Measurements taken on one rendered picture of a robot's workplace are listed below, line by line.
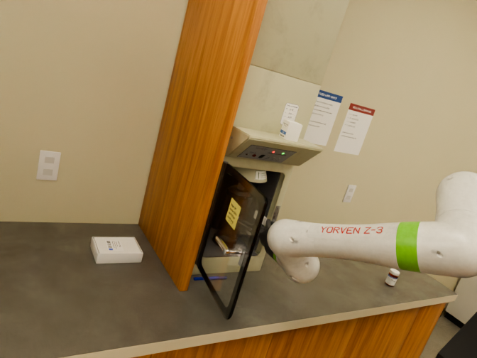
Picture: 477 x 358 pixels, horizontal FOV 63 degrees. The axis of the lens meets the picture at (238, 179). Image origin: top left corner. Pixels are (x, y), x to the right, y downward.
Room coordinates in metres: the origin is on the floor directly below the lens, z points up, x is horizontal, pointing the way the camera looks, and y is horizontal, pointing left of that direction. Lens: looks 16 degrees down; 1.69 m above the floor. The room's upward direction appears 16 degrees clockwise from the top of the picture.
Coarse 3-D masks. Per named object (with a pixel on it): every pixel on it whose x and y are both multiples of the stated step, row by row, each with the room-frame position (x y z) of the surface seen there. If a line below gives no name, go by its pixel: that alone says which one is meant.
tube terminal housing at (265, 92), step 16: (256, 80) 1.29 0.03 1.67; (272, 80) 1.32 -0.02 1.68; (288, 80) 1.36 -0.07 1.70; (256, 96) 1.30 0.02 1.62; (272, 96) 1.33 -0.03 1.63; (288, 96) 1.37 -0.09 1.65; (304, 96) 1.41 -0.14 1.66; (240, 112) 1.27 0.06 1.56; (256, 112) 1.31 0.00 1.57; (272, 112) 1.34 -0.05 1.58; (304, 112) 1.42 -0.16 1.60; (256, 128) 1.32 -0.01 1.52; (272, 128) 1.35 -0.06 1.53; (304, 128) 1.44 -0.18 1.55; (224, 160) 1.27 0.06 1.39; (240, 160) 1.30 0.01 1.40; (288, 176) 1.44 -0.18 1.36; (272, 208) 1.46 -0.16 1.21; (256, 256) 1.42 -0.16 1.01; (192, 272) 1.26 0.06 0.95
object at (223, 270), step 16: (224, 176) 1.23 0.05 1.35; (240, 176) 1.13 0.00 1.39; (224, 192) 1.20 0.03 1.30; (240, 192) 1.11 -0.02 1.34; (256, 192) 1.03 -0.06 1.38; (224, 208) 1.17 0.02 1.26; (256, 208) 1.01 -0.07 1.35; (224, 224) 1.14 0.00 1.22; (240, 224) 1.06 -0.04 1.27; (256, 224) 0.99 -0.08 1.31; (208, 240) 1.22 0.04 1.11; (224, 240) 1.12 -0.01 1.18; (240, 240) 1.04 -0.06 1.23; (208, 256) 1.19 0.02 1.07; (224, 256) 1.09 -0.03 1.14; (240, 256) 1.01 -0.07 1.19; (208, 272) 1.16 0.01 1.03; (224, 272) 1.07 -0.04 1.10; (240, 272) 0.99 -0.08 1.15; (224, 288) 1.04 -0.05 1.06; (224, 304) 1.02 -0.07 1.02
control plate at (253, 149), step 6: (246, 150) 1.23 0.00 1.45; (252, 150) 1.23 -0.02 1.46; (258, 150) 1.24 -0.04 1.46; (264, 150) 1.25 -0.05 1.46; (270, 150) 1.26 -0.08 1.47; (276, 150) 1.27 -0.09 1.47; (282, 150) 1.28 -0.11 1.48; (240, 156) 1.26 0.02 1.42; (246, 156) 1.27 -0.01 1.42; (252, 156) 1.27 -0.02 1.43; (258, 156) 1.28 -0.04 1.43; (264, 156) 1.29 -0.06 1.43; (270, 156) 1.30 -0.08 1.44; (276, 156) 1.31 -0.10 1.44; (282, 156) 1.32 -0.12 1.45; (288, 156) 1.33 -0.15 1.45
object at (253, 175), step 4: (236, 168) 1.38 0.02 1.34; (240, 168) 1.38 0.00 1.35; (244, 168) 1.37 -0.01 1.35; (248, 168) 1.38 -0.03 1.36; (240, 172) 1.37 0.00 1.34; (244, 172) 1.37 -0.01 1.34; (248, 172) 1.37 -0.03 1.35; (252, 172) 1.37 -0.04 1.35; (256, 172) 1.38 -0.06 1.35; (260, 172) 1.39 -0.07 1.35; (264, 172) 1.42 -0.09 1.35; (244, 176) 1.36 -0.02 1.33; (248, 176) 1.37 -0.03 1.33; (252, 176) 1.37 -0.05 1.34; (256, 176) 1.38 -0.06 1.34; (260, 176) 1.39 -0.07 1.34; (264, 176) 1.41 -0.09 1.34; (248, 180) 1.36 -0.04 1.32; (252, 180) 1.36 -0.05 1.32; (256, 180) 1.37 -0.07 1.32; (260, 180) 1.38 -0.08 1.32; (264, 180) 1.41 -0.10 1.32
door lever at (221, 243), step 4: (216, 236) 1.07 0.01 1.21; (216, 240) 1.05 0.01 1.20; (220, 240) 1.04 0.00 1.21; (220, 244) 1.03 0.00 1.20; (224, 244) 1.02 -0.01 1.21; (224, 248) 1.00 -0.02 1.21; (228, 248) 1.01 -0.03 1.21; (240, 248) 1.02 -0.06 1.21; (224, 252) 0.99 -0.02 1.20; (228, 252) 0.99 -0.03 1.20; (232, 252) 1.00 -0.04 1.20; (236, 252) 1.01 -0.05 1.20; (240, 252) 1.01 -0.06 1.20
